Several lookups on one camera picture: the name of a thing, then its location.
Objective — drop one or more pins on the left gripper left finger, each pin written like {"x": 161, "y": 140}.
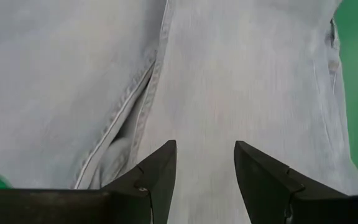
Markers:
{"x": 157, "y": 186}

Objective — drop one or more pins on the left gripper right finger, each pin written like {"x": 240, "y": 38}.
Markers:
{"x": 259, "y": 186}

